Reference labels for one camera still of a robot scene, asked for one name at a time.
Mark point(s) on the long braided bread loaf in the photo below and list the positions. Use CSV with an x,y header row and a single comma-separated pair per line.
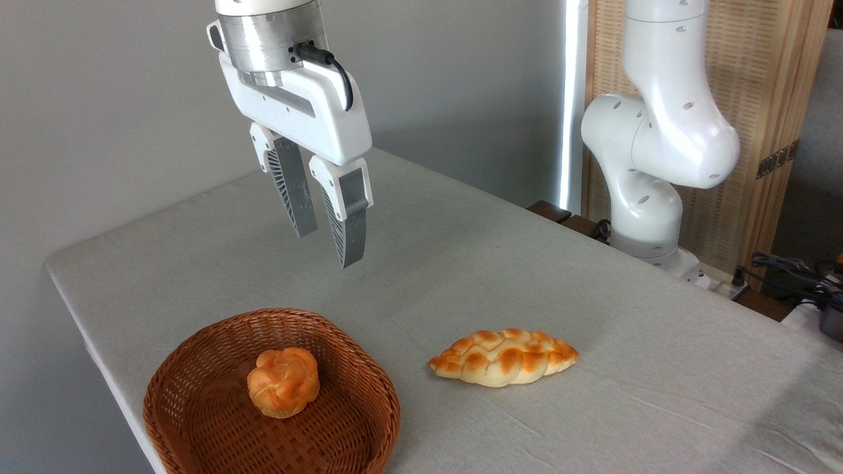
x,y
504,359

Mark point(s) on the round knotted bread roll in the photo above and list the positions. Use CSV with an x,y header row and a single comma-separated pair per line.
x,y
283,383

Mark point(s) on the white vertical light strip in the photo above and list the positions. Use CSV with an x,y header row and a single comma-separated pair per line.
x,y
571,99

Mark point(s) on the grey metal pot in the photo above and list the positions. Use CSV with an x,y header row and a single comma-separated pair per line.
x,y
832,319

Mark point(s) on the white power strip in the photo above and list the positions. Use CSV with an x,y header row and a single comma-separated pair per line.
x,y
721,284

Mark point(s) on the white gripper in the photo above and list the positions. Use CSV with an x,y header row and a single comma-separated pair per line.
x,y
309,115

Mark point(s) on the brown wicker basket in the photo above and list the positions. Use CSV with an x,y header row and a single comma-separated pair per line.
x,y
197,408

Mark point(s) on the grey tablecloth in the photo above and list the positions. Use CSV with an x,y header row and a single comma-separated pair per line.
x,y
527,276

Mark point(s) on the dark wooden block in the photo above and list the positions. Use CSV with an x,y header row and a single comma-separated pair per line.
x,y
581,227
549,210

